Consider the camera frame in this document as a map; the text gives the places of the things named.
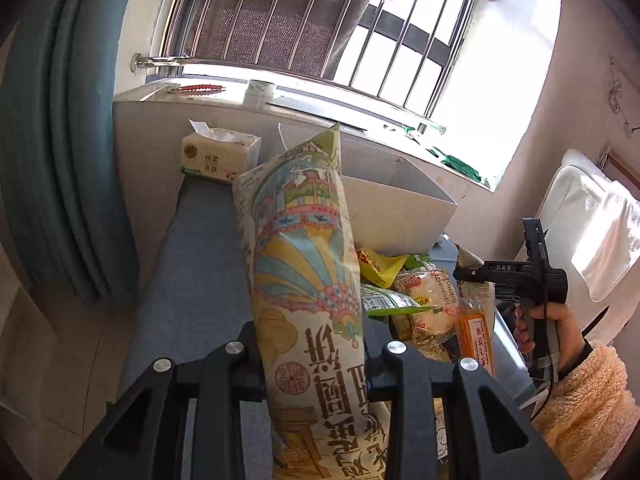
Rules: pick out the grey hanging cloth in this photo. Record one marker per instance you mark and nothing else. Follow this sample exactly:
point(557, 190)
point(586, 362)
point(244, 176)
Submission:
point(306, 37)

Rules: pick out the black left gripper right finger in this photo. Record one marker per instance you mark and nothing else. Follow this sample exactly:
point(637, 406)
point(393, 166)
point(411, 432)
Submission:
point(487, 436)

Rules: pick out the white cushioned chair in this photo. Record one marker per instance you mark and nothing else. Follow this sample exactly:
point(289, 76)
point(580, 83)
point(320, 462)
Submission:
point(592, 232)

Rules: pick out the white paper cup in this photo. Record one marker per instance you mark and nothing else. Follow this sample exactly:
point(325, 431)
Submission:
point(258, 93)

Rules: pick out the tissue pack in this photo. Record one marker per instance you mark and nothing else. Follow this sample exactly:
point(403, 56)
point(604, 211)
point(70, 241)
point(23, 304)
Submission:
point(218, 154)

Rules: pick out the green striped snack packet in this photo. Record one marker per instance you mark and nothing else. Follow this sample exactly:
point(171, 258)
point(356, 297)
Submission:
point(378, 302)

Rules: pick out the fuzzy beige sleeve forearm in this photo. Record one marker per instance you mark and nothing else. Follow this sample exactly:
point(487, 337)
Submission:
point(590, 414)

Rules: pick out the white cardboard box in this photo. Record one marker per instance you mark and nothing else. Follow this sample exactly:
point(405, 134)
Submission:
point(394, 208)

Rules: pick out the orange snack bar packet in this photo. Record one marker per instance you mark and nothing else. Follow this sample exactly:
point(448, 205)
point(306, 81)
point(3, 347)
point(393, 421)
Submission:
point(474, 337)

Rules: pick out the large illustrated snack bag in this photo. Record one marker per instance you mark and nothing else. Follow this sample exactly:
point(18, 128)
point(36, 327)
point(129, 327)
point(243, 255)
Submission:
point(304, 283)

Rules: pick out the clear bread packet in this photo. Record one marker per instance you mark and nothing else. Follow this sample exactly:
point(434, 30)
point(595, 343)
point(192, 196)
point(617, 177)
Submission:
point(432, 290)

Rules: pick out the metal window railing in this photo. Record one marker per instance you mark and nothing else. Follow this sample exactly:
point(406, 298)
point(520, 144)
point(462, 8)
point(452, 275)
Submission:
point(401, 52)

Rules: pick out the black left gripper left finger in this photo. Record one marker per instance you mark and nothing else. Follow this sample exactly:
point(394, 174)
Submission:
point(142, 434)

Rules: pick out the yellow snack packet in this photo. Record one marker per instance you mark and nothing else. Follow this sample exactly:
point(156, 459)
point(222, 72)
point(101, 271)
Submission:
point(377, 269)

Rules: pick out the red beaded tool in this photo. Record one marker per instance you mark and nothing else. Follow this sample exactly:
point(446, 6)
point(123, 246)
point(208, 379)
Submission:
point(196, 89)

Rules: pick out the green cloth on sill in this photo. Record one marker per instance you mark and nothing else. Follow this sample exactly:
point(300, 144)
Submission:
point(427, 136)

